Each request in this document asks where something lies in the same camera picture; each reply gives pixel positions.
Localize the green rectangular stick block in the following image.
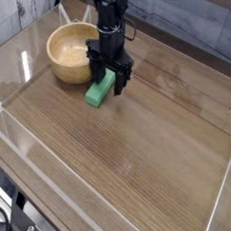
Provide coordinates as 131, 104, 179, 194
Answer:
85, 69, 115, 107

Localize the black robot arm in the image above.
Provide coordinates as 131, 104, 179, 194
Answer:
86, 0, 135, 96

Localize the clear acrylic tray wall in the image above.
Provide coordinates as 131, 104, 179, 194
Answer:
0, 10, 231, 231

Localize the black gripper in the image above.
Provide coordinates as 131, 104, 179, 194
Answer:
86, 24, 135, 96

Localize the wooden bowl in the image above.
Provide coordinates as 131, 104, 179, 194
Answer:
46, 22, 98, 85

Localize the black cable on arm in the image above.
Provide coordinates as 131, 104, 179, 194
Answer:
122, 16, 138, 42

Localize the black table leg bracket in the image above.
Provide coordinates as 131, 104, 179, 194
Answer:
10, 191, 40, 231

